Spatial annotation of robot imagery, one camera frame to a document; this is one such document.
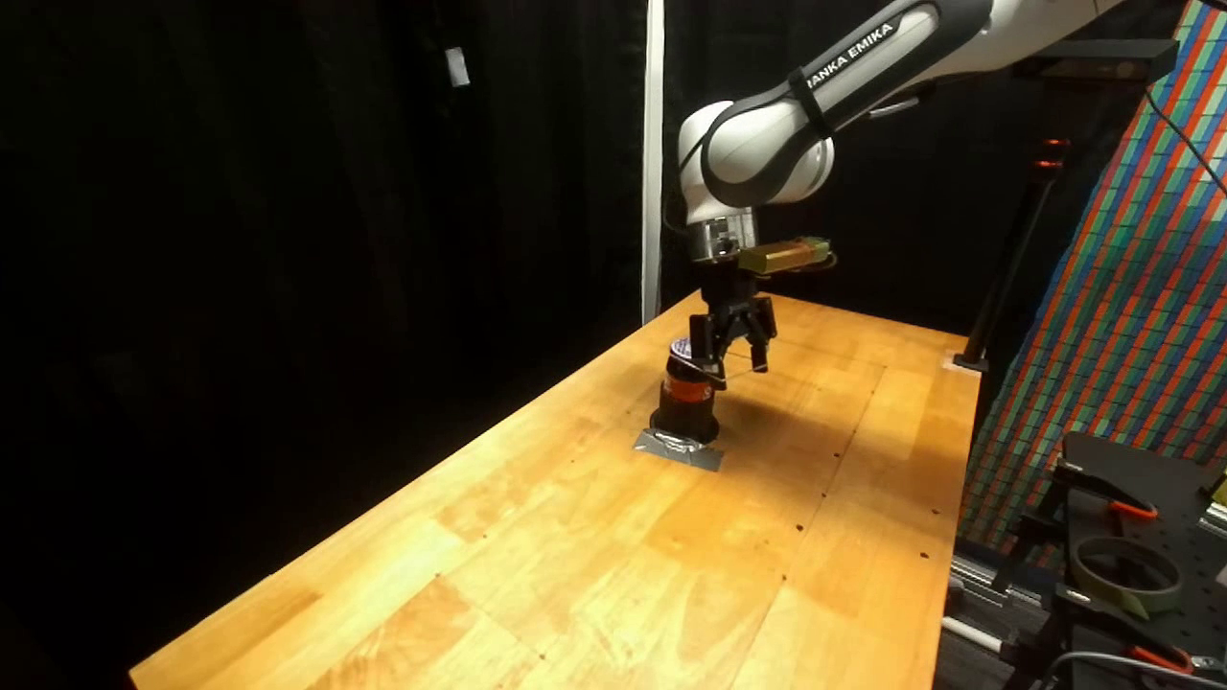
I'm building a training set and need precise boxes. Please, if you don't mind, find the black tripod stand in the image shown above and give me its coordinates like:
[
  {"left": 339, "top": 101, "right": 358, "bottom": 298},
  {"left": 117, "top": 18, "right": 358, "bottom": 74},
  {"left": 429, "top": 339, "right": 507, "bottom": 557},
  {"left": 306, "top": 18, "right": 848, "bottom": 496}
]
[{"left": 953, "top": 124, "right": 1082, "bottom": 376}]

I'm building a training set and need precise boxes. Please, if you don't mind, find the black curtain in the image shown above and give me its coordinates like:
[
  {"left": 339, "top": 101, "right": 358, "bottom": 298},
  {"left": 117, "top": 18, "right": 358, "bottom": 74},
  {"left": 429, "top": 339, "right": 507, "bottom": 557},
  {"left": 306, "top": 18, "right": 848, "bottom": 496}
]
[{"left": 0, "top": 0, "right": 1153, "bottom": 690}]

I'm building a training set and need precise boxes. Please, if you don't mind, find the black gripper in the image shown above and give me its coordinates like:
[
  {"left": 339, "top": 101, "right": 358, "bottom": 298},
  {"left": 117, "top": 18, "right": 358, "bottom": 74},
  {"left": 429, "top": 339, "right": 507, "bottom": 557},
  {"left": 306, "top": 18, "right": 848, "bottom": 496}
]
[{"left": 688, "top": 258, "right": 784, "bottom": 394}]

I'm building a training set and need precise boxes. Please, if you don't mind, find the orange and black object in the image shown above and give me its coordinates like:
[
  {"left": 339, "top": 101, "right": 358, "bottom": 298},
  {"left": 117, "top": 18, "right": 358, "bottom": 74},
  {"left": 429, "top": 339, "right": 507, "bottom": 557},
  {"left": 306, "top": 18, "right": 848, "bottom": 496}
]
[{"left": 650, "top": 339, "right": 729, "bottom": 450}]

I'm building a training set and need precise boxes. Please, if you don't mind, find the grey aluminium frame rail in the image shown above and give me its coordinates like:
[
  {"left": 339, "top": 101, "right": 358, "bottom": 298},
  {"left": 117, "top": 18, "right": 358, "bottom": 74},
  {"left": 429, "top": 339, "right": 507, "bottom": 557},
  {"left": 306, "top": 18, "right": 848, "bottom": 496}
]
[{"left": 941, "top": 537, "right": 1065, "bottom": 659}]

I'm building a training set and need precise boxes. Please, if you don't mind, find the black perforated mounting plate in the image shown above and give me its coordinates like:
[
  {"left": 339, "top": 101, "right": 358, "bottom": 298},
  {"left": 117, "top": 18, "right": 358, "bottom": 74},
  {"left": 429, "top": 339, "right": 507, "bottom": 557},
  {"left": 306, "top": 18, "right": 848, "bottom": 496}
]
[{"left": 1008, "top": 431, "right": 1227, "bottom": 690}]

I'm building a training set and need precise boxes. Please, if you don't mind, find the orange rubber band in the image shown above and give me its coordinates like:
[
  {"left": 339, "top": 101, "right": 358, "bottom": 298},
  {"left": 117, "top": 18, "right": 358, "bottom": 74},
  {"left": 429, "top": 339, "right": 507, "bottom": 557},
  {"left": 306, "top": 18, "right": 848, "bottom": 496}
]
[{"left": 661, "top": 376, "right": 725, "bottom": 406}]

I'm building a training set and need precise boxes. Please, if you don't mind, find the olive wrist camera box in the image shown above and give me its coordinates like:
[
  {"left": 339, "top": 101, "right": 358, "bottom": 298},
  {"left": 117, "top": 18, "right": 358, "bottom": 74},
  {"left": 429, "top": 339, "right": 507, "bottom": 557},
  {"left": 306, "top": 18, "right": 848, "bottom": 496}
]
[{"left": 737, "top": 233, "right": 840, "bottom": 279}]

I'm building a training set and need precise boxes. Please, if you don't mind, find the white vertical pole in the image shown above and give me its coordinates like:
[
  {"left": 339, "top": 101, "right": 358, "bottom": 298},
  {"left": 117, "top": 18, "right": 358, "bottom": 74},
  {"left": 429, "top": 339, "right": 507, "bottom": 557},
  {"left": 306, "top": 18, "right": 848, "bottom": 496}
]
[{"left": 638, "top": 0, "right": 673, "bottom": 325}]

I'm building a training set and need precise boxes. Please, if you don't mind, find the colourful striped pattern board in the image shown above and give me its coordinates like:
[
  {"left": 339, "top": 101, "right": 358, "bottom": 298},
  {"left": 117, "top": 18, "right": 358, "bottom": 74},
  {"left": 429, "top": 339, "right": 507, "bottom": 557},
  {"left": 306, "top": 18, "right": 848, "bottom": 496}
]
[{"left": 958, "top": 0, "right": 1227, "bottom": 557}]

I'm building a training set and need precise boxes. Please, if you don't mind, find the small white tag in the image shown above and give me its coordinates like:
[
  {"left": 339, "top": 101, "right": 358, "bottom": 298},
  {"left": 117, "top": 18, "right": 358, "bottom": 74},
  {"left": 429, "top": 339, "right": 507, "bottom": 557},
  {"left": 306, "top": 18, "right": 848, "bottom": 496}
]
[{"left": 443, "top": 41, "right": 476, "bottom": 92}]

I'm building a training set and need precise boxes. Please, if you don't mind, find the orange-handled black clamp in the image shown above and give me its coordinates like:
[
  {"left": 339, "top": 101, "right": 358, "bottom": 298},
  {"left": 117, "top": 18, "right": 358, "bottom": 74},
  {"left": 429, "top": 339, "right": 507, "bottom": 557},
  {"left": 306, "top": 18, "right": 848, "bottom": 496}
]
[
  {"left": 1051, "top": 463, "right": 1166, "bottom": 533},
  {"left": 1035, "top": 596, "right": 1207, "bottom": 680}
]

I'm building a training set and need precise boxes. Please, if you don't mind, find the thin black cable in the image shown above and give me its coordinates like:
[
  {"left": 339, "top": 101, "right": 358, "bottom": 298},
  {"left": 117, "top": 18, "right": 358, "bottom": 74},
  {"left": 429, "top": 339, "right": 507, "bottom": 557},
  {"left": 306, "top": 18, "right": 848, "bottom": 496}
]
[{"left": 1141, "top": 76, "right": 1227, "bottom": 205}]

